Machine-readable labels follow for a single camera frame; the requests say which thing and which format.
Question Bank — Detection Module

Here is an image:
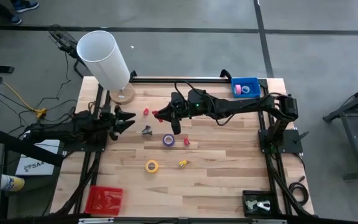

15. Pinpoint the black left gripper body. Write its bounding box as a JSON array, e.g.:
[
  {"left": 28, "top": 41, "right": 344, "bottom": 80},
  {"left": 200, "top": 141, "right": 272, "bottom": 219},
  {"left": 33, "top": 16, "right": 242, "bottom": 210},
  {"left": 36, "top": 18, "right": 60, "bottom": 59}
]
[{"left": 95, "top": 118, "right": 117, "bottom": 138}]

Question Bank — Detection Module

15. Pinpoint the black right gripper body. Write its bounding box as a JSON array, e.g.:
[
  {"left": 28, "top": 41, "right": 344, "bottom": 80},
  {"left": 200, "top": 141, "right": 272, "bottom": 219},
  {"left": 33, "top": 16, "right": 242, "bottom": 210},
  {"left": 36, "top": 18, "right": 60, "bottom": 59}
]
[{"left": 174, "top": 102, "right": 192, "bottom": 121}]

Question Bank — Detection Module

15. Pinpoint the yellow tape roll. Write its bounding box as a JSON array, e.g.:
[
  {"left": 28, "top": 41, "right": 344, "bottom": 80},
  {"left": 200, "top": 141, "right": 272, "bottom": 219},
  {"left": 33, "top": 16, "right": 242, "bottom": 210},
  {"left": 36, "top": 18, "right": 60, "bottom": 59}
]
[{"left": 145, "top": 159, "right": 160, "bottom": 174}]

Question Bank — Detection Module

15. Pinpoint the purple tape roll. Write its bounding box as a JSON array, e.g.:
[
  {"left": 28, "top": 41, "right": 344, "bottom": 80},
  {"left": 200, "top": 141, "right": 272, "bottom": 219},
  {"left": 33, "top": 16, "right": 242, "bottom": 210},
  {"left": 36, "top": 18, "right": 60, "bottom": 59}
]
[{"left": 162, "top": 134, "right": 176, "bottom": 147}]

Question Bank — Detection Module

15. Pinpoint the white shade wooden base lamp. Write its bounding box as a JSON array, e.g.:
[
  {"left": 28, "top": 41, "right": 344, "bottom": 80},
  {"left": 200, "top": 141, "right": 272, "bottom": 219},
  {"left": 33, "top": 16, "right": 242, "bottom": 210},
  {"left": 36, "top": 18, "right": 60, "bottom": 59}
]
[{"left": 76, "top": 30, "right": 136, "bottom": 105}]

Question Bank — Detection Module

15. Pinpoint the blue plastic bin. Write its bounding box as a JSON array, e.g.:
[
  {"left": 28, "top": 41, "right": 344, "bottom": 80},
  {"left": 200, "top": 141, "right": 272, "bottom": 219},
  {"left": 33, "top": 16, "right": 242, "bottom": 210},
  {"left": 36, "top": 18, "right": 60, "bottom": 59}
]
[{"left": 231, "top": 77, "right": 262, "bottom": 99}]

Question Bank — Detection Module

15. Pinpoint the red plastic basket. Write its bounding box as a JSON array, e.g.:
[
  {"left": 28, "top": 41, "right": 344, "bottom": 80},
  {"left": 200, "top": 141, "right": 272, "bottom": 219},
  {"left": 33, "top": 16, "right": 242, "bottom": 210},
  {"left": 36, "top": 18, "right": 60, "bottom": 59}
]
[{"left": 84, "top": 185, "right": 124, "bottom": 217}]

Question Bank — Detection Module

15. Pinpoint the white printed cardboard box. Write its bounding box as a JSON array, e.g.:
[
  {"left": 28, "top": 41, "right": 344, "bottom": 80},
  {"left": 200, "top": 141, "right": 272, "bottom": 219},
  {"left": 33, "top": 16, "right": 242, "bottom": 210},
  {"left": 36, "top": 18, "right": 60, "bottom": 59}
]
[{"left": 15, "top": 139, "right": 61, "bottom": 177}]

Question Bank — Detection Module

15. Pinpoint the black diagonal support beam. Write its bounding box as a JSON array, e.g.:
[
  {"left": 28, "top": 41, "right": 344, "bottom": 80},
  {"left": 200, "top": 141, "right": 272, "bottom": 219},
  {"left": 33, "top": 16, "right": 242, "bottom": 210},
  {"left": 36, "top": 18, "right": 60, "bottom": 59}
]
[{"left": 0, "top": 128, "right": 67, "bottom": 168}]

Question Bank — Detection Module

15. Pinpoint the yellow white bottle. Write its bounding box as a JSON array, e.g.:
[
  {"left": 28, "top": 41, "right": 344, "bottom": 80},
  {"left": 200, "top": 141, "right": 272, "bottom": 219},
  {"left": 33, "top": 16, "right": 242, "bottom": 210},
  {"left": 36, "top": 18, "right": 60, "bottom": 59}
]
[{"left": 0, "top": 174, "right": 25, "bottom": 192}]

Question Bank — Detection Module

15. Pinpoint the black plastic basket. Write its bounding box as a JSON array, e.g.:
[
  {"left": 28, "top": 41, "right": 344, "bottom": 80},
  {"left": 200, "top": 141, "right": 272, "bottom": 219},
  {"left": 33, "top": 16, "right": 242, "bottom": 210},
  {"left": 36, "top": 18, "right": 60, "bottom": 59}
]
[{"left": 242, "top": 190, "right": 276, "bottom": 218}]

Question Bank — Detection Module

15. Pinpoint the person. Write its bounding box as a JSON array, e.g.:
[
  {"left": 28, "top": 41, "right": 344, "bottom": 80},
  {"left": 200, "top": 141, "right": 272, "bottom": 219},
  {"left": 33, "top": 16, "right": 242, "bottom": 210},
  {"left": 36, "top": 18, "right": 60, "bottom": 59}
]
[{"left": 0, "top": 0, "right": 40, "bottom": 26}]

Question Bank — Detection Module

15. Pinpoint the dark metal desk stand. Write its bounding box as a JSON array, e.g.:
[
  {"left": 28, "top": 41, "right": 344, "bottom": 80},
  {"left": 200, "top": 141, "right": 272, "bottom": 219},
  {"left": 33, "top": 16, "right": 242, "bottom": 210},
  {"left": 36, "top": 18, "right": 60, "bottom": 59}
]
[{"left": 323, "top": 79, "right": 358, "bottom": 181}]

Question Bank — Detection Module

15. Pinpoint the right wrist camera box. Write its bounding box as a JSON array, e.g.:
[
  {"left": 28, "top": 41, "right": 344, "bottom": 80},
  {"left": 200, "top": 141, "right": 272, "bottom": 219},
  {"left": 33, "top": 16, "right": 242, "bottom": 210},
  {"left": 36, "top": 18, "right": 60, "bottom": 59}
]
[{"left": 170, "top": 91, "right": 183, "bottom": 108}]

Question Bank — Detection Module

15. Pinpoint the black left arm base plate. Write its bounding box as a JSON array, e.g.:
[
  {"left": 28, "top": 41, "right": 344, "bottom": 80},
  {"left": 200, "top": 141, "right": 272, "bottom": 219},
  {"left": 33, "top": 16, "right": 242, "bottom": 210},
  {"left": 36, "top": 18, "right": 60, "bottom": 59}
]
[{"left": 61, "top": 136, "right": 108, "bottom": 153}]

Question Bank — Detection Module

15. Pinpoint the black aluminium table frame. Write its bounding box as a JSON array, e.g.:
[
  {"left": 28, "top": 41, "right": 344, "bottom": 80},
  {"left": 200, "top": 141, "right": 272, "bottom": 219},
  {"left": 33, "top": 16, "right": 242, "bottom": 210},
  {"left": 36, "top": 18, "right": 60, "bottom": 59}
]
[{"left": 73, "top": 70, "right": 315, "bottom": 218}]

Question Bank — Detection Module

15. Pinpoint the yellow power cable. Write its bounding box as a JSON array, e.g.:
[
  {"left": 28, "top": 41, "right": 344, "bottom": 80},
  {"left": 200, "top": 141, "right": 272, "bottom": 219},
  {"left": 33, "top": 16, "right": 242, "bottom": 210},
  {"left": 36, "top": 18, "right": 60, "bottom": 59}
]
[{"left": 0, "top": 64, "right": 48, "bottom": 119}]

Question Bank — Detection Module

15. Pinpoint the silver aluminium bracket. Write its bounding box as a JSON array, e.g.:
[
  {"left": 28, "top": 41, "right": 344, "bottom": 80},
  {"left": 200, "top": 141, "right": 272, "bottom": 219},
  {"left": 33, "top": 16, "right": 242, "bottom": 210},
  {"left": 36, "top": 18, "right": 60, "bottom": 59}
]
[
  {"left": 78, "top": 217, "right": 114, "bottom": 224},
  {"left": 252, "top": 219, "right": 288, "bottom": 224}
]

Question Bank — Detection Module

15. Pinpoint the black wire cage stand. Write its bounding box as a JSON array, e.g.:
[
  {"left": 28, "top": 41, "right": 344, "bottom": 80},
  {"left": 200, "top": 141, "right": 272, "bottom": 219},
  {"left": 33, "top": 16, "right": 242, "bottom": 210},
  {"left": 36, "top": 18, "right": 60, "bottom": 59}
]
[{"left": 48, "top": 24, "right": 88, "bottom": 78}]

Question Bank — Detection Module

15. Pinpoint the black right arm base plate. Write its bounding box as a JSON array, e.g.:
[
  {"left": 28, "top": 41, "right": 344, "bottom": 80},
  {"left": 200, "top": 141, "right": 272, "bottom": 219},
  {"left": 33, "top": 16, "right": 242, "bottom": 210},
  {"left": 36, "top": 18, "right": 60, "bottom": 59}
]
[{"left": 259, "top": 129, "right": 304, "bottom": 154}]

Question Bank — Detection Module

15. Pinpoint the coiled black cable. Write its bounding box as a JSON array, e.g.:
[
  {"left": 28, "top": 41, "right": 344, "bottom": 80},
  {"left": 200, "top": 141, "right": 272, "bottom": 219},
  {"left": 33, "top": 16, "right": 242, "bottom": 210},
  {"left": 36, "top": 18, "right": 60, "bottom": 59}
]
[{"left": 288, "top": 175, "right": 310, "bottom": 206}]

